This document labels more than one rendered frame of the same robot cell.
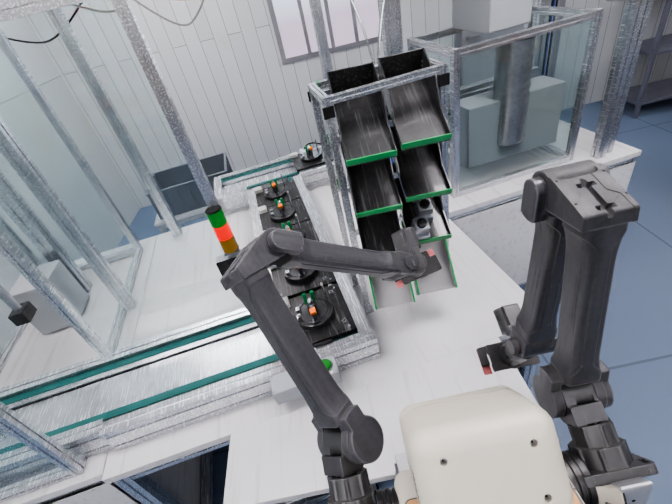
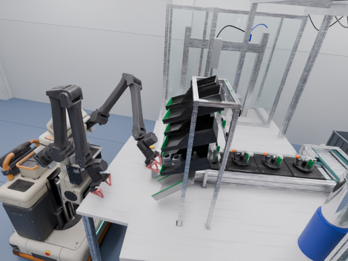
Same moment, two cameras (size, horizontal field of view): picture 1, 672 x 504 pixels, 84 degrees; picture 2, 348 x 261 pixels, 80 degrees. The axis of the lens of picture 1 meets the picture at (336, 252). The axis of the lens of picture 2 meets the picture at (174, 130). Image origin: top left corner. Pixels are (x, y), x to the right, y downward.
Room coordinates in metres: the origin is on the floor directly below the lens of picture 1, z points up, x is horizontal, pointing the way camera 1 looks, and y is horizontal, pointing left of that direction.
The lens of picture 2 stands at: (1.06, -1.18, 1.98)
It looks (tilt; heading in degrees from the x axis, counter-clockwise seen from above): 31 degrees down; 97
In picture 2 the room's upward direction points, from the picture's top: 5 degrees clockwise
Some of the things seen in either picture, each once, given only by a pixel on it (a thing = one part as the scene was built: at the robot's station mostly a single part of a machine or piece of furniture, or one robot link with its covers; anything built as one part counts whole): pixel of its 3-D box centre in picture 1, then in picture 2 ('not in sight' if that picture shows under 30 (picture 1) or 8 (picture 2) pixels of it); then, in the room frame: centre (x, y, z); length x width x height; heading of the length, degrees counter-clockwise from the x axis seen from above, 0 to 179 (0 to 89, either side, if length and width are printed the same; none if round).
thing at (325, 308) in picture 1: (313, 312); not in sight; (0.93, 0.13, 0.98); 0.14 x 0.14 x 0.02
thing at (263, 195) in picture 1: (274, 187); (304, 162); (1.92, 0.24, 1.01); 0.24 x 0.24 x 0.13; 7
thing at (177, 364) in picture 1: (237, 348); not in sight; (0.92, 0.43, 0.91); 0.84 x 0.28 x 0.10; 97
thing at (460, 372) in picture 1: (365, 366); (151, 174); (0.76, -0.01, 0.84); 0.90 x 0.70 x 0.03; 88
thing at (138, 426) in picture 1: (247, 386); (161, 140); (0.75, 0.38, 0.91); 0.89 x 0.06 x 0.11; 97
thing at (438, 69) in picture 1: (388, 198); (201, 155); (1.10, -0.22, 1.26); 0.36 x 0.21 x 0.80; 97
